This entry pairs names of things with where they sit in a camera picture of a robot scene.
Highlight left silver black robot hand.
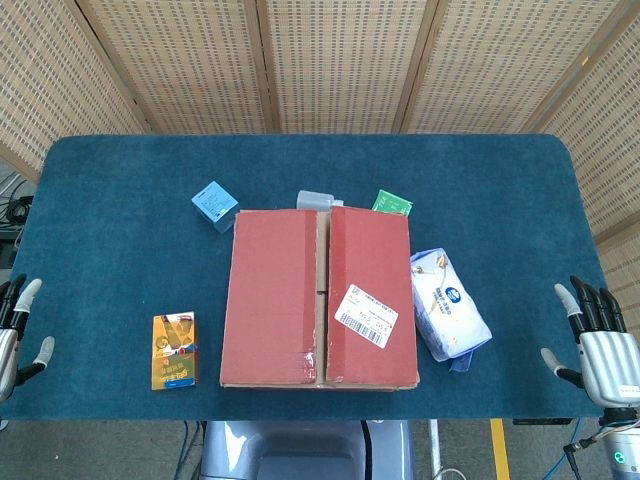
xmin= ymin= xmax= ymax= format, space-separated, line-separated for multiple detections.
xmin=0 ymin=273 xmax=56 ymax=404

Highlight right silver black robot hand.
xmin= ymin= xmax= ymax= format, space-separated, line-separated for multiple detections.
xmin=540 ymin=275 xmax=640 ymax=409

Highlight cardboard box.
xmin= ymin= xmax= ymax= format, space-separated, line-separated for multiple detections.
xmin=218 ymin=205 xmax=421 ymax=391

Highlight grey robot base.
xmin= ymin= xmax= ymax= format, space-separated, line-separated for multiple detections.
xmin=199 ymin=419 xmax=415 ymax=480

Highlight black floor box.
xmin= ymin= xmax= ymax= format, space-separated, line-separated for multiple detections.
xmin=0 ymin=228 xmax=20 ymax=266

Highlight orange yellow printed box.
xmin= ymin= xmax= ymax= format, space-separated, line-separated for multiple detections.
xmin=151 ymin=311 xmax=200 ymax=392

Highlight white blue tissue pack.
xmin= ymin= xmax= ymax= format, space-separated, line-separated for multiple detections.
xmin=409 ymin=248 xmax=493 ymax=363

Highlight white pole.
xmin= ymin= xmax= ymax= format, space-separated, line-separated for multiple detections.
xmin=428 ymin=418 xmax=442 ymax=480

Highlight teal table mat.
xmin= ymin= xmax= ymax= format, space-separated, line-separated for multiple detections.
xmin=0 ymin=133 xmax=627 ymax=422

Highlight small light blue box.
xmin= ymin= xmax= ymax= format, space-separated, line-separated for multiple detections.
xmin=191 ymin=180 xmax=240 ymax=235

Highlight green packet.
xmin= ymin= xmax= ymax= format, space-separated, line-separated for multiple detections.
xmin=371 ymin=189 xmax=414 ymax=217

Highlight translucent plastic bottle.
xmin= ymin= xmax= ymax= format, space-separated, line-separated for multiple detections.
xmin=295 ymin=190 xmax=345 ymax=211

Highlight black arm cable with plug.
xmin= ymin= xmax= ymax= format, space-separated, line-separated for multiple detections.
xmin=563 ymin=434 xmax=609 ymax=480

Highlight black floor cables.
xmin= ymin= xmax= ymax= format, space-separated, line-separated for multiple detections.
xmin=0 ymin=169 xmax=36 ymax=226

